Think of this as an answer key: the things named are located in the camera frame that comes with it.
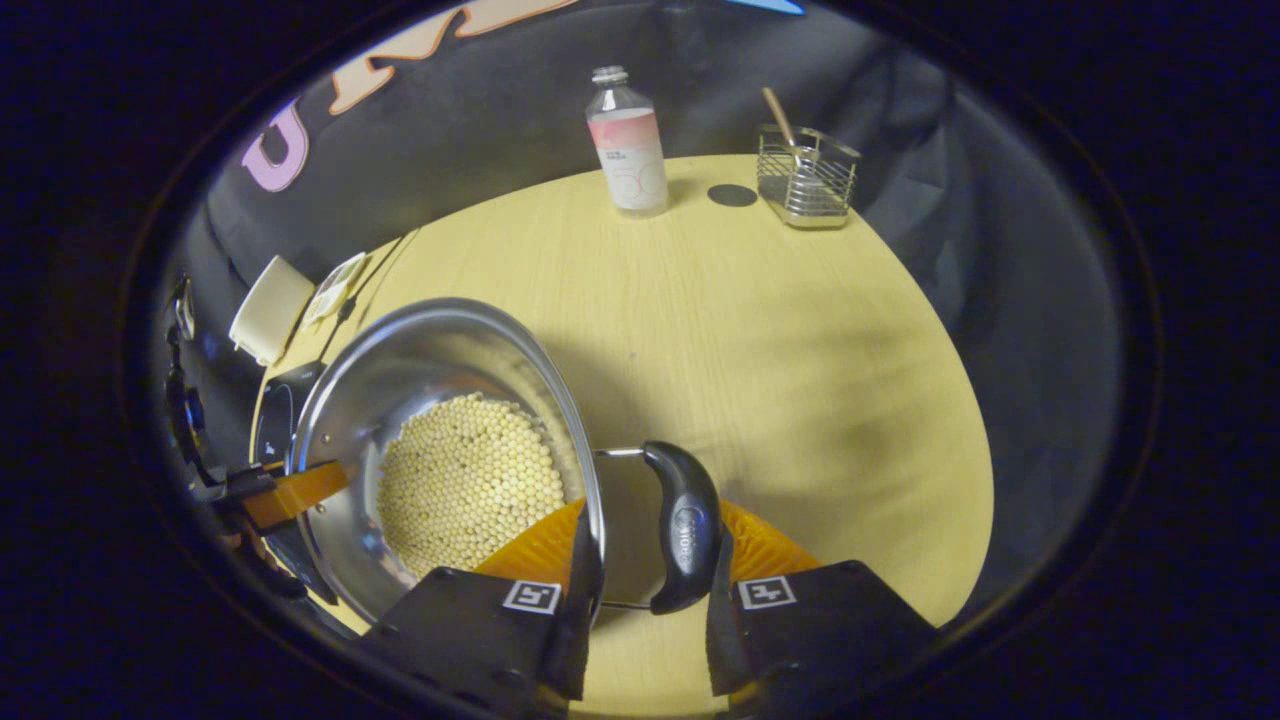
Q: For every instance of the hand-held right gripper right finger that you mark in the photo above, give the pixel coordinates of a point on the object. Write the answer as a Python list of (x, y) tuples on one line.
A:
[(830, 630)]

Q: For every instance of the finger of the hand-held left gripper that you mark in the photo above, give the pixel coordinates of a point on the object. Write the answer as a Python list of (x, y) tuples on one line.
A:
[(295, 490)]

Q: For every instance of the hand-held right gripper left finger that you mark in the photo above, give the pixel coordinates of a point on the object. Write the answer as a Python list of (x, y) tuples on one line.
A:
[(460, 630)]

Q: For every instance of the black induction cooktop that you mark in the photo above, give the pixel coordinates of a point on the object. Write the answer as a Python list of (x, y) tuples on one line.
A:
[(272, 425)]

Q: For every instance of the pile of soybeans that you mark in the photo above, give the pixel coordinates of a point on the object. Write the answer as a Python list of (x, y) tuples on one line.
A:
[(465, 490)]

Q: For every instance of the stainless steel pot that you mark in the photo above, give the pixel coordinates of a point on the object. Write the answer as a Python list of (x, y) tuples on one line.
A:
[(400, 360)]

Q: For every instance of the small white dish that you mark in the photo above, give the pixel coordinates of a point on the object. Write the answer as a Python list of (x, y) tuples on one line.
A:
[(335, 288)]

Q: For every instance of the black round disc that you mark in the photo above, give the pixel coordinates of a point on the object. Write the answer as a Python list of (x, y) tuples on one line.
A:
[(732, 195)]

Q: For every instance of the clear bottle with pink label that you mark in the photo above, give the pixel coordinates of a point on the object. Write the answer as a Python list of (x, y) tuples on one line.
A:
[(630, 155)]

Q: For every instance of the wooden stick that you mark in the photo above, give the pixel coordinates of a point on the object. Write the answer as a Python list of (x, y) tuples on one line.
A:
[(778, 112)]

